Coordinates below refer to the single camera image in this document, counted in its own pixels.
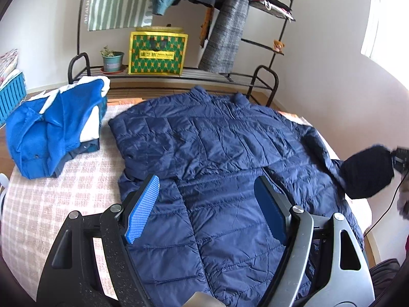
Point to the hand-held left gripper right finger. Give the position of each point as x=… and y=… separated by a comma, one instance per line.
x=270, y=208

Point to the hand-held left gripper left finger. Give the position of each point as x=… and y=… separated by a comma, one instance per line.
x=143, y=204

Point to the navy puffer jacket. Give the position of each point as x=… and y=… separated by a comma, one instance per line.
x=207, y=140

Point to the black metal clothes rack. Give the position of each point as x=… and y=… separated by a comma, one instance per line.
x=198, y=73

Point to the folded clothes on rack shelf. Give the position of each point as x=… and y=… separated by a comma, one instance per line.
x=271, y=4

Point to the pink checked blanket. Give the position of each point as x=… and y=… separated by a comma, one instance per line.
x=48, y=198

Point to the dark ribbed cloth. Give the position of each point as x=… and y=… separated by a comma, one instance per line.
x=388, y=278

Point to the blue white fleece garment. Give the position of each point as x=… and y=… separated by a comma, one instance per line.
x=38, y=134

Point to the bright window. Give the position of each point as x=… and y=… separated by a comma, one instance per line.
x=388, y=19

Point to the small potted plant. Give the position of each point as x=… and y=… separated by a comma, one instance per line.
x=112, y=60

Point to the green yellow patterned box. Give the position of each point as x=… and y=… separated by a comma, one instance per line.
x=158, y=52

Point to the small teddy bear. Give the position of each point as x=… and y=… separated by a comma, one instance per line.
x=278, y=45

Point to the grey plaid coat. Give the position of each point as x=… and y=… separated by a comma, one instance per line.
x=227, y=35

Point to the orange scarf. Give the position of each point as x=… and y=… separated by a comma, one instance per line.
x=206, y=27

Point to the floral quilt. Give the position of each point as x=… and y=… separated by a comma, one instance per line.
x=7, y=65

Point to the green striped cloth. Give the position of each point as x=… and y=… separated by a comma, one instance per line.
x=118, y=3

